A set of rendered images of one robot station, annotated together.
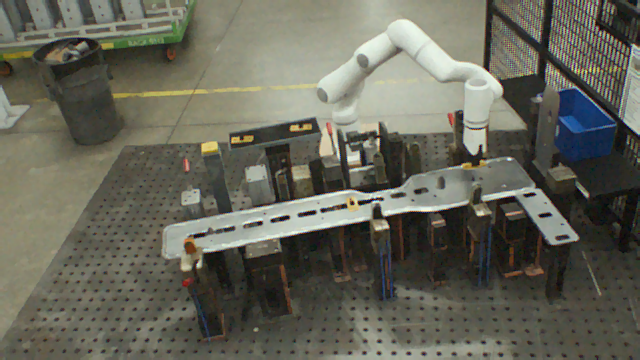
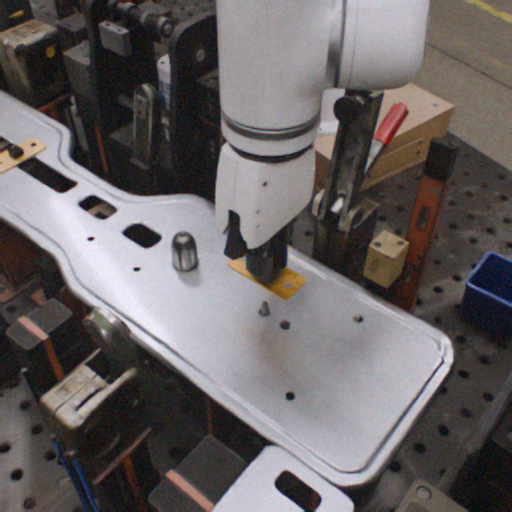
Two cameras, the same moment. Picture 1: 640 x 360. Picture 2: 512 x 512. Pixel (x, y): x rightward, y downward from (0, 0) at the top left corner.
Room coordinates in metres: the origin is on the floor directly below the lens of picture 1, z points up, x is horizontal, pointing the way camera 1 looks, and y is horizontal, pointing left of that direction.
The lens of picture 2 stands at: (1.53, -0.89, 1.57)
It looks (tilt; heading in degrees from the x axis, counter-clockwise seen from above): 46 degrees down; 45
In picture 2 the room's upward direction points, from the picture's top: straight up
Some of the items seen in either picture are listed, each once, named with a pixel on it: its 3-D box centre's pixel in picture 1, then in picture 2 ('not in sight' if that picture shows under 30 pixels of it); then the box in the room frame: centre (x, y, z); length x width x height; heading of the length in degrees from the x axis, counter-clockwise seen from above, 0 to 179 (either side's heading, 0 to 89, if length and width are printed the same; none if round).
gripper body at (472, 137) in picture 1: (475, 134); (268, 174); (1.87, -0.58, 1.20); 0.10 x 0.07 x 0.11; 5
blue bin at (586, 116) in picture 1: (573, 123); not in sight; (2.01, -1.00, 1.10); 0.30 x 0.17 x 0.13; 4
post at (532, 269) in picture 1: (532, 237); not in sight; (1.68, -0.75, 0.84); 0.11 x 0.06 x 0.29; 5
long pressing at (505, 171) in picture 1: (347, 207); (5, 155); (1.82, -0.09, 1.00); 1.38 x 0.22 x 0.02; 95
